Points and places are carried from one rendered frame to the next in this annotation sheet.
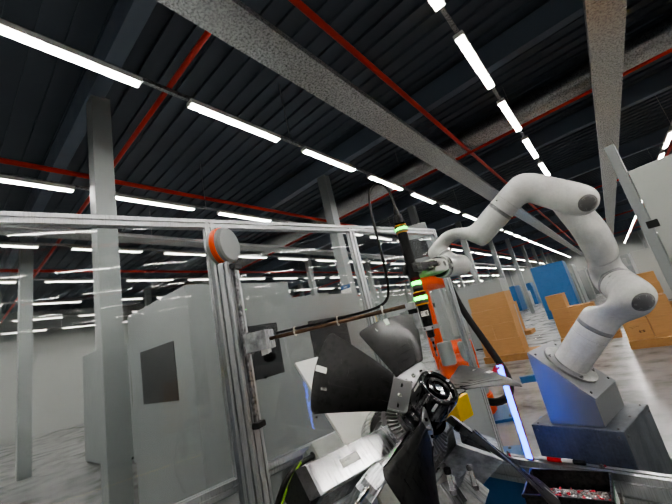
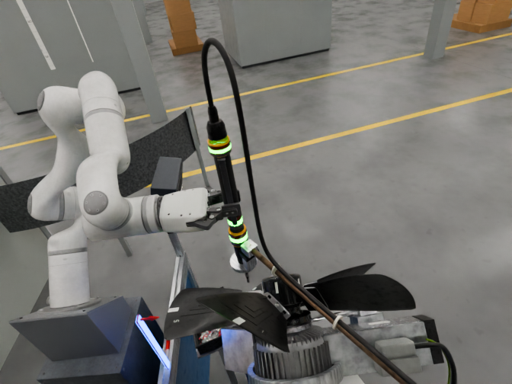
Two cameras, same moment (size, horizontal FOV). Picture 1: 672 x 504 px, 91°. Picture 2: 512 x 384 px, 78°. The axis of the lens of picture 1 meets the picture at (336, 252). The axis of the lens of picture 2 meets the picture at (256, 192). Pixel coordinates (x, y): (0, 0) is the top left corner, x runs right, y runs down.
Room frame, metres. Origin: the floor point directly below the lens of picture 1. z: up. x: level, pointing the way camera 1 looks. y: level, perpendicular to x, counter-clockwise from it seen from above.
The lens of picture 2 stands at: (1.50, 0.15, 2.03)
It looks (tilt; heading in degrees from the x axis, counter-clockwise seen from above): 38 degrees down; 220
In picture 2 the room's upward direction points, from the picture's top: 8 degrees counter-clockwise
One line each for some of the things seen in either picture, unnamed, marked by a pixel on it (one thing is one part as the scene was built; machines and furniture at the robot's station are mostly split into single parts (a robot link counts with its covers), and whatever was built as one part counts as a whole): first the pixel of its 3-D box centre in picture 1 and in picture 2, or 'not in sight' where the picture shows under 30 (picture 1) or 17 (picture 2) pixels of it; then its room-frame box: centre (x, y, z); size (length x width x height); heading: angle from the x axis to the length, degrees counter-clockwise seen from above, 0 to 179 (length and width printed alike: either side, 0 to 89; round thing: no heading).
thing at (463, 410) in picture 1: (449, 408); not in sight; (1.58, -0.33, 1.02); 0.16 x 0.10 x 0.11; 40
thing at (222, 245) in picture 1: (223, 246); not in sight; (1.31, 0.45, 1.88); 0.17 x 0.15 x 0.16; 130
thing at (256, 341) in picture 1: (258, 341); not in sight; (1.29, 0.36, 1.47); 0.10 x 0.07 x 0.08; 75
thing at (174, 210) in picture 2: (430, 267); (183, 209); (1.20, -0.32, 1.59); 0.11 x 0.10 x 0.07; 130
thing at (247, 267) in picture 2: (422, 315); (244, 251); (1.13, -0.23, 1.43); 0.09 x 0.07 x 0.10; 75
